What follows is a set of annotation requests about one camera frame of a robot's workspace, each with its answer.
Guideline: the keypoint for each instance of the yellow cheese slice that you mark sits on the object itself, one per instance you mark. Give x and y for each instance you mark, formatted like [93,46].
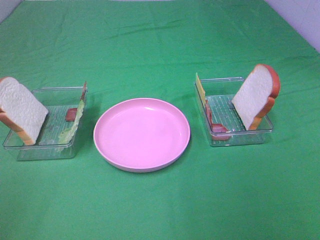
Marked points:
[200,89]

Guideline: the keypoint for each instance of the bacon strip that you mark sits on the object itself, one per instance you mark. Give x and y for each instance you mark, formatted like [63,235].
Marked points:
[215,127]
[72,112]

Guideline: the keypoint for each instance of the green lettuce leaf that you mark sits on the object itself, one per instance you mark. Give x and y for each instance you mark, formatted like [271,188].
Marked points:
[67,134]

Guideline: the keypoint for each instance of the toast bread slice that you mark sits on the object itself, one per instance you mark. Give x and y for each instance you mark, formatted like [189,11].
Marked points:
[257,95]
[20,110]

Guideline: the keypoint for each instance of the pink round plate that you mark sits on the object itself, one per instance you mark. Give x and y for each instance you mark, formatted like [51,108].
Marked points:
[142,135]

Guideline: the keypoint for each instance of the right clear plastic container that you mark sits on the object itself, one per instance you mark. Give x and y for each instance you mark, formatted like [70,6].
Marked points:
[219,92]

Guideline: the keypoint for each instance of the clear plastic container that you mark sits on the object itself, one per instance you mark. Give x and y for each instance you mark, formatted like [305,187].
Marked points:
[219,92]
[57,100]

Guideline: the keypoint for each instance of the green tablecloth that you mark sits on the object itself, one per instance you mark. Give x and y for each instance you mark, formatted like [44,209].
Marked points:
[127,50]

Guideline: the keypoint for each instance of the left clear plastic container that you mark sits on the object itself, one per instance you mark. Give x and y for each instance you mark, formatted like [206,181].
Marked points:
[57,100]

